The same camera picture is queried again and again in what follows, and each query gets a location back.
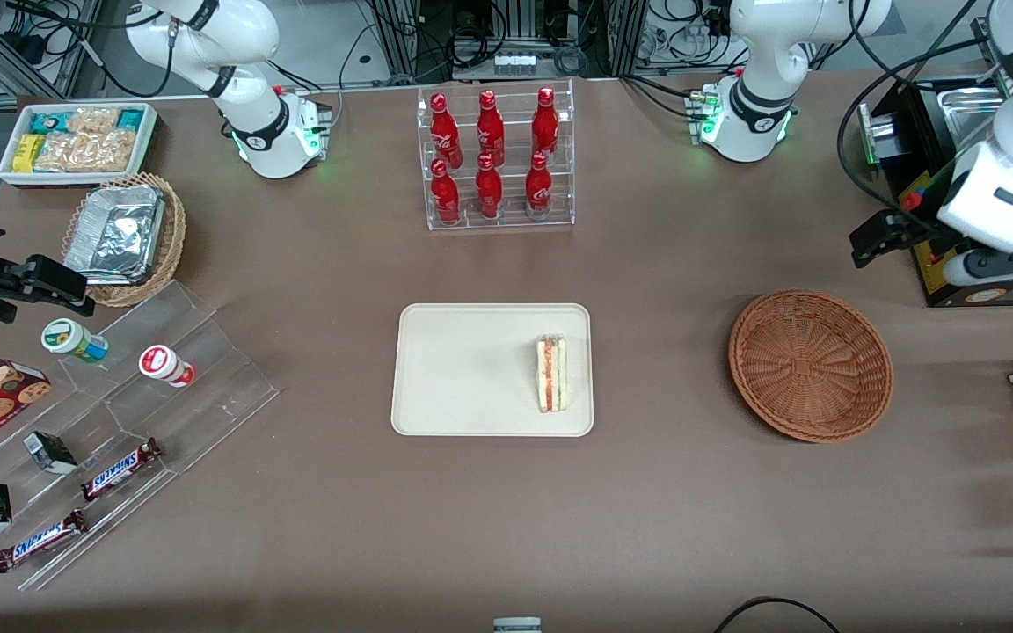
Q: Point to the teal snack packet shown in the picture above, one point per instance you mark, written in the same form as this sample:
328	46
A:
131	119
49	121

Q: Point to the aluminium foil containers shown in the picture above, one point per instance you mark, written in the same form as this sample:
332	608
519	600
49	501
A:
115	233

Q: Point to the small clear cracker bag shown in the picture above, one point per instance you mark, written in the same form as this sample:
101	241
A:
93	120

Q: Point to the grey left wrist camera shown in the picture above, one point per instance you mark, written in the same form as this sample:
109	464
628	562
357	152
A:
986	268

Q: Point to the beige rectangular tray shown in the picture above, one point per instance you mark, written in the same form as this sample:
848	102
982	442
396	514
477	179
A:
471	369

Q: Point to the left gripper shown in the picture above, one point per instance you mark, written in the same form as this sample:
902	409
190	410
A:
918	231

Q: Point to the red cola bottle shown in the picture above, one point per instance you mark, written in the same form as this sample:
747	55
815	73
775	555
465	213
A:
490	127
445	198
489	193
539	189
545	123
445	132

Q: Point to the white power strip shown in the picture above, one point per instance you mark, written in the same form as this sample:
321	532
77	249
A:
513	63

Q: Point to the black machine with yellow panel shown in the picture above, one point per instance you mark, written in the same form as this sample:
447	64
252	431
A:
920	132

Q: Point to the aluminium frame post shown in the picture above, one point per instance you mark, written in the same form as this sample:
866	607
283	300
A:
627	35
403	40

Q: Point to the large clear cracker bag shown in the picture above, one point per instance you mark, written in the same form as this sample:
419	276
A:
89	151

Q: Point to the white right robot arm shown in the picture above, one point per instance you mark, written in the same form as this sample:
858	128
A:
216	35

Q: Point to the round brown wicker basket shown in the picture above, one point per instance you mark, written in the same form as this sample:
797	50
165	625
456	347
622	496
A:
810	365

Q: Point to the yellow snack packet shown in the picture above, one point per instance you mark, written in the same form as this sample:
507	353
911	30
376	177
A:
27	154

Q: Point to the red label yogurt cup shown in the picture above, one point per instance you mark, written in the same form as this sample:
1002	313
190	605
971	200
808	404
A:
163	364

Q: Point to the light wicker basket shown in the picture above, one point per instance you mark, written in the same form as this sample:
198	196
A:
174	237

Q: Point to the Snickers bar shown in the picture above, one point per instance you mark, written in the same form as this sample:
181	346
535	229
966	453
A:
39	541
120	469

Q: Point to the small black box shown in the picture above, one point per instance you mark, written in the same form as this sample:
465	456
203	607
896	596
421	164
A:
51	453

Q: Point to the white snack bin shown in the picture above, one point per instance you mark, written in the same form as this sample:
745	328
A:
5	174

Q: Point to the green label yogurt cup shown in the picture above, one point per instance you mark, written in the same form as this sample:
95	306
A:
71	338

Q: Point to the clear acrylic bottle rack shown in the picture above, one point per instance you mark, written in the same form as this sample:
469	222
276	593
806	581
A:
511	224

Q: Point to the clear acrylic stepped display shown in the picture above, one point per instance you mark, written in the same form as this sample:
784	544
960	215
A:
207	387

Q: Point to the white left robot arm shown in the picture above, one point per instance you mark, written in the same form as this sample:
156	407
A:
770	53

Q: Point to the triangle sandwich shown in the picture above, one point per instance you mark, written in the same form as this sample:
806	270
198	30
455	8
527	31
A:
550	374

